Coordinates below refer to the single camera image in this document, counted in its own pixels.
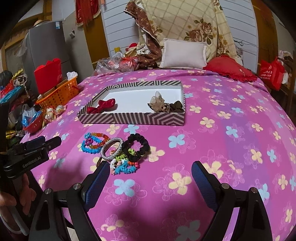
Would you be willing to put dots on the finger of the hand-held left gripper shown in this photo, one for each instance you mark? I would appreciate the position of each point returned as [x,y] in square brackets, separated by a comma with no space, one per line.
[34,142]
[53,143]

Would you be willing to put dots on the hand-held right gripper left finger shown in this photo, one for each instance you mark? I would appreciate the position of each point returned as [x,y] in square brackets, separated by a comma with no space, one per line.
[98,184]

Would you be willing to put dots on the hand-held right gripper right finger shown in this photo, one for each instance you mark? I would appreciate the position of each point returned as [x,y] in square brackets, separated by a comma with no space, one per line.
[203,185]

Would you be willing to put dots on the silver rhinestone bangle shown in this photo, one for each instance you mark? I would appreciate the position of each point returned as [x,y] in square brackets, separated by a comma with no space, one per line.
[108,155]

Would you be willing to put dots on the black scrunchie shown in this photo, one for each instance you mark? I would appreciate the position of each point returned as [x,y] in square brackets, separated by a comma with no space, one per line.
[144,144]

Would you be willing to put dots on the striped cardboard box tray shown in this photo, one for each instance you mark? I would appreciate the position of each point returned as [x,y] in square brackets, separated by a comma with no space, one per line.
[143,95]

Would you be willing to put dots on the person's left hand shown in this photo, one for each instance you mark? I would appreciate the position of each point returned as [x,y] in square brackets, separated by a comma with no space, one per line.
[25,192]

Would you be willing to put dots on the red plastic bowl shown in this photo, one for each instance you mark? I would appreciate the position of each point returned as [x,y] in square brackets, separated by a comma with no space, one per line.
[34,125]

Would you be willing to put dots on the foil wrapped candy balls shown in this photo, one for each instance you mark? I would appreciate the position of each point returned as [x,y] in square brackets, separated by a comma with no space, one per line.
[53,112]

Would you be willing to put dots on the pink floral bed sheet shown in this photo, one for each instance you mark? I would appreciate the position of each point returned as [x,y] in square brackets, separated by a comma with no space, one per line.
[208,143]

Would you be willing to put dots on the orange plastic basket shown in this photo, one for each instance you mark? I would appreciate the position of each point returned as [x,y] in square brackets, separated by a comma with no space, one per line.
[61,95]

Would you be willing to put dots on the red satin hair bow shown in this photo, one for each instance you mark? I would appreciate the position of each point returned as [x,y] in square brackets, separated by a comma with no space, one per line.
[100,107]

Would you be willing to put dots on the red gift box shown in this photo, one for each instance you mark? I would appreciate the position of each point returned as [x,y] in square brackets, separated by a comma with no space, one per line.
[47,77]

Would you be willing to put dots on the white tissue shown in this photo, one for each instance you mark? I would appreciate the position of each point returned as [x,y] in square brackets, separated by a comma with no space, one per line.
[72,76]

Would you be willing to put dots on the brown scrunchie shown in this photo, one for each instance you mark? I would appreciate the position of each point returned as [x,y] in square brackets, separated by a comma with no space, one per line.
[177,106]

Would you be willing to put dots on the beige organza hair bow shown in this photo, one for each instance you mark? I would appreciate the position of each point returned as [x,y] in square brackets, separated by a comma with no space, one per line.
[158,102]

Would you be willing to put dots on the grey refrigerator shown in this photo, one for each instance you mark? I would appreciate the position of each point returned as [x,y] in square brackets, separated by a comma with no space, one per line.
[48,44]

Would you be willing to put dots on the clear plastic bags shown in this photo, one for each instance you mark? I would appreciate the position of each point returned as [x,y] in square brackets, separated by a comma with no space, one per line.
[111,62]

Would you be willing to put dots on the red frilled cushion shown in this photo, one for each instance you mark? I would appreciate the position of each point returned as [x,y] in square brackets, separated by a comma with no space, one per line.
[229,68]

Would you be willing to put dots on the straw hat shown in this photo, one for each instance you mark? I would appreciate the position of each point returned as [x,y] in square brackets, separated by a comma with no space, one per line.
[40,22]

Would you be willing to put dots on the small white pillow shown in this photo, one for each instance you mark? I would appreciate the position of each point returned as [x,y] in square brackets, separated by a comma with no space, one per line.
[183,54]

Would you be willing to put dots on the red shopping bag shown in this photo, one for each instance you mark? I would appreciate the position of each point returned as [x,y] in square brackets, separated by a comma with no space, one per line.
[271,71]

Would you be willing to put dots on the brown floral cloth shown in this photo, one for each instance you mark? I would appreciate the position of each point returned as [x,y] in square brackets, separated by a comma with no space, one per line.
[150,53]

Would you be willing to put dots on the white slatted headboard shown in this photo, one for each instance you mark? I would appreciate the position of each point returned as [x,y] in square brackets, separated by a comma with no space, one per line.
[119,27]

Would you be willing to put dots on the cream floral quilt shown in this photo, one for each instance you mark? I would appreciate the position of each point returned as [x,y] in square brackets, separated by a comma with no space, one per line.
[189,20]

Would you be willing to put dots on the red fringed wall hanging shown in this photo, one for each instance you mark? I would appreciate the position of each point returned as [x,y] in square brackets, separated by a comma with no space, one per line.
[86,11]

